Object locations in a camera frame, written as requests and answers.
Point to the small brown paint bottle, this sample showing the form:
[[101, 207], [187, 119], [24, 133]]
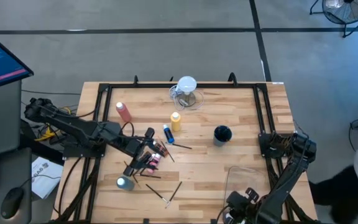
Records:
[[163, 153]]

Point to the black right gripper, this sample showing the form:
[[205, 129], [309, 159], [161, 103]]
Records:
[[241, 203]]

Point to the small pink paint bottle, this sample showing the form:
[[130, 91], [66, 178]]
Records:
[[155, 160]]

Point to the white paper booklet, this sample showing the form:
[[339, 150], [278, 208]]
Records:
[[47, 186]]

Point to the blue-grey plastic cup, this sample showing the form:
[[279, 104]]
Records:
[[222, 133]]

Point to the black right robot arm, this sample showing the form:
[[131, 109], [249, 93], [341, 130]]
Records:
[[286, 177]]

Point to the person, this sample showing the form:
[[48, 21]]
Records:
[[346, 193]]

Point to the black computer mouse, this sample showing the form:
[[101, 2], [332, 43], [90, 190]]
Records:
[[11, 202]]

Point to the large teal paint bottle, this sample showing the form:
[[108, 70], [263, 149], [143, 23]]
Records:
[[124, 183]]

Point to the black paintbrush silver ferrule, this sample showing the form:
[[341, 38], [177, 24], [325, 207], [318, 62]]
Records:
[[155, 192]]

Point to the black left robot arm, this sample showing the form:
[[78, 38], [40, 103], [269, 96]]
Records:
[[79, 127]]

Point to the white bulb table lamp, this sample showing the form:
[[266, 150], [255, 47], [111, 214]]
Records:
[[186, 84]]

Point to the black floor fan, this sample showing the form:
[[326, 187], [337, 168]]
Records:
[[346, 12]]

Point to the thin black paintbrush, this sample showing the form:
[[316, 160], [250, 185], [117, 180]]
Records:
[[151, 176], [137, 183], [180, 145], [176, 191]]

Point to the large yellow paint bottle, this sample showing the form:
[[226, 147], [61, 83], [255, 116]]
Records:
[[176, 123]]

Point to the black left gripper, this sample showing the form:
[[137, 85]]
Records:
[[135, 147]]

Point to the small blue paint bottle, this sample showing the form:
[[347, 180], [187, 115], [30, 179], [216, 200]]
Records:
[[227, 216], [168, 134]]

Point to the large pink paint bottle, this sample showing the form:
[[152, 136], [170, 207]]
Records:
[[123, 112]]

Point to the grey desk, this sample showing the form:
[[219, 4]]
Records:
[[2, 124]]

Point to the clear plastic bin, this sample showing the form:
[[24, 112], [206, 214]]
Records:
[[238, 180]]

